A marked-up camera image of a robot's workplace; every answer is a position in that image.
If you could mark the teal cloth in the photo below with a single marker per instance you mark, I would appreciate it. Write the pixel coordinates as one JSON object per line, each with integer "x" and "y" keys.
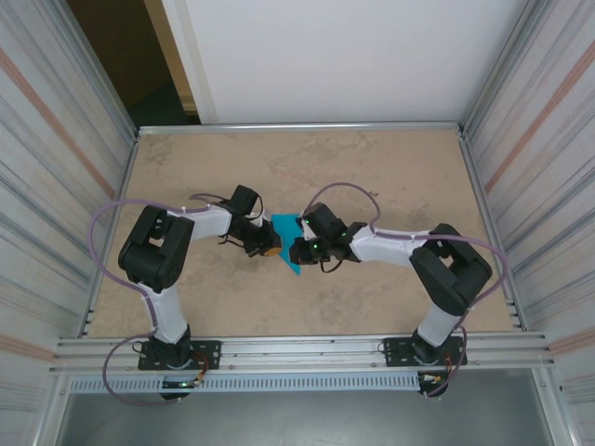
{"x": 286, "y": 225}

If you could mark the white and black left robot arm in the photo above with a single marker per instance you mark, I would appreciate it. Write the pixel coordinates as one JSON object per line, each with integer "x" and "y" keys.
{"x": 153, "y": 251}

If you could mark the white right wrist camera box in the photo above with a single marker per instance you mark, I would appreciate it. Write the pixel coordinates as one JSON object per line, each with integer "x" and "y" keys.
{"x": 303, "y": 218}

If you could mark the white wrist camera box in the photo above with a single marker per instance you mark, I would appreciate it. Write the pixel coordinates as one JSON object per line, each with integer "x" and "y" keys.
{"x": 261, "y": 216}
{"x": 303, "y": 218}

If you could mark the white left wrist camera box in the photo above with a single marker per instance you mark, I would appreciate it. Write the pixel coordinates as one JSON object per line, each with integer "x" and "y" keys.
{"x": 261, "y": 216}

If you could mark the aluminium mounting rail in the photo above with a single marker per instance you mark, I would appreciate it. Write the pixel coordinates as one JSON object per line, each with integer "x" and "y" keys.
{"x": 302, "y": 346}

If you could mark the aluminium frame crossbar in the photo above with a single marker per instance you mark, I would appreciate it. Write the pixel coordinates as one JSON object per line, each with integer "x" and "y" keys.
{"x": 302, "y": 126}

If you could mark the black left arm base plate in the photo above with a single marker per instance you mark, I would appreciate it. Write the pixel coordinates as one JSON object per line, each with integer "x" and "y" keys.
{"x": 209, "y": 353}

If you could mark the aluminium side frame bar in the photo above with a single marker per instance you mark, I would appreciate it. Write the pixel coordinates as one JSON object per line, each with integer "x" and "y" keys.
{"x": 473, "y": 169}
{"x": 127, "y": 167}

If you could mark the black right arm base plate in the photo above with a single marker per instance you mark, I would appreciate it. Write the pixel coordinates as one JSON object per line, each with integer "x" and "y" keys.
{"x": 395, "y": 353}

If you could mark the tan door frame strip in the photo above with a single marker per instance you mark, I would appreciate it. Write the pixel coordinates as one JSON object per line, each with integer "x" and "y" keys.
{"x": 168, "y": 46}

